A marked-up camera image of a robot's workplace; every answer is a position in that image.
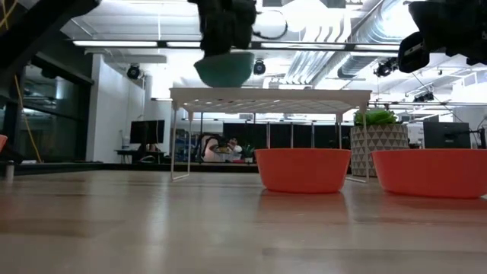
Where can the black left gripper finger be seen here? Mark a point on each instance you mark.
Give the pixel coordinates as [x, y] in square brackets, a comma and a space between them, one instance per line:
[216, 38]
[243, 36]

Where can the teal floral patterned mini bowl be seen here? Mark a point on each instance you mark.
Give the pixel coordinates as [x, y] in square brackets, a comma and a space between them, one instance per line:
[224, 72]

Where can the orange plastic bowl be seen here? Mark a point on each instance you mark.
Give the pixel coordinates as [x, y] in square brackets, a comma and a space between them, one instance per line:
[433, 173]
[2, 141]
[302, 169]

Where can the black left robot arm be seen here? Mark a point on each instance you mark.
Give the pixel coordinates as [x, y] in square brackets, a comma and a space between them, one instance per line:
[34, 26]

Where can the black ceiling spotlight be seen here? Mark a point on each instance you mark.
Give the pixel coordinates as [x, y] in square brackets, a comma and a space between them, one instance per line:
[133, 72]
[259, 67]
[385, 68]

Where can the long ceiling light strip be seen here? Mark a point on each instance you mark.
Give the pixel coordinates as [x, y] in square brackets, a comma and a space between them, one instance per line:
[114, 43]

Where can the person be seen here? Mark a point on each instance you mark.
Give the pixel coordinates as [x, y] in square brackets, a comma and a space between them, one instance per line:
[213, 148]

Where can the black computer monitor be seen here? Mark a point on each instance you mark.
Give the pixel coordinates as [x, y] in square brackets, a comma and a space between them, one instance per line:
[446, 135]
[147, 131]

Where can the small green desk plant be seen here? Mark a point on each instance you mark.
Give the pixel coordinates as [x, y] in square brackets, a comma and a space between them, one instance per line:
[248, 152]

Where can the green potted plant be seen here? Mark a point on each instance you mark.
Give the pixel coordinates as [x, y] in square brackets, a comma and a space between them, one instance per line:
[374, 117]

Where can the dark office desk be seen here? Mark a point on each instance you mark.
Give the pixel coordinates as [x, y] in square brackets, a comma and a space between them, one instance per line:
[141, 154]

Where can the triangle patterned planter pot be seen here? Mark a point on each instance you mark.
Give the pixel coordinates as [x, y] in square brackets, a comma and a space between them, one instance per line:
[378, 148]

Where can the small white cylinder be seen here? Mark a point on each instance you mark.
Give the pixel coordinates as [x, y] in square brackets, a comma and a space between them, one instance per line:
[9, 170]

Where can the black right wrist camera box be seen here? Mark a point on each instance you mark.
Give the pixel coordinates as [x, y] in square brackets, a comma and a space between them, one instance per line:
[411, 53]

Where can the silver ceiling air duct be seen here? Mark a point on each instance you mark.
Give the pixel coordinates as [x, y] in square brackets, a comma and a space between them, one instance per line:
[365, 49]

